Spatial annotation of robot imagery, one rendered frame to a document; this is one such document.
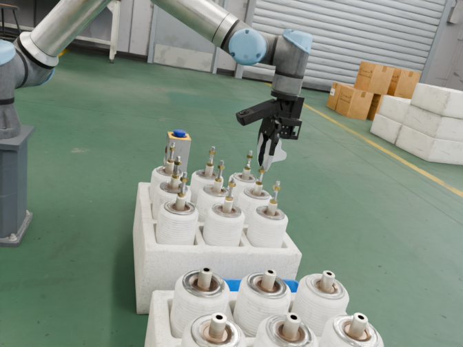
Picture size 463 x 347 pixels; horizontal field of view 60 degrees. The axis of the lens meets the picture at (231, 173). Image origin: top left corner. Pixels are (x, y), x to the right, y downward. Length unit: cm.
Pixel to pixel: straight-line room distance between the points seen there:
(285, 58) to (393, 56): 616
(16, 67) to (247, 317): 85
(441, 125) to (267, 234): 257
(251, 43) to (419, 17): 650
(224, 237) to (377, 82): 390
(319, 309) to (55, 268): 71
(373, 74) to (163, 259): 397
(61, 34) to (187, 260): 68
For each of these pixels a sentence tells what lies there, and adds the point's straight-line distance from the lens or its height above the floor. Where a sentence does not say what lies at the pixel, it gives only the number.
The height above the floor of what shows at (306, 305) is 23.
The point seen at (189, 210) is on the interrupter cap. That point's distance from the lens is 97.
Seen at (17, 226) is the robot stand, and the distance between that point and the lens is 129.
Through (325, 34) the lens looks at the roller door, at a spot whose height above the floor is 85.
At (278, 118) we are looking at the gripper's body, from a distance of 105.
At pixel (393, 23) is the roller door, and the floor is 119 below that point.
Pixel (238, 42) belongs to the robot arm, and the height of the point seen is 65.
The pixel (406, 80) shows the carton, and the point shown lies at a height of 49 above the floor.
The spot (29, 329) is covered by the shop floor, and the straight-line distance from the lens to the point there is 102.
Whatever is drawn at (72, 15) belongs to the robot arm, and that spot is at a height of 63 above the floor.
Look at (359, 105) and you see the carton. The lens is 468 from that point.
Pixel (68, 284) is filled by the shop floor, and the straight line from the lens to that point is 113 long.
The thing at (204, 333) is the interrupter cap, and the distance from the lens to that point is 64.
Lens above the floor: 67
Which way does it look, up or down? 20 degrees down
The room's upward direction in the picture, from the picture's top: 11 degrees clockwise
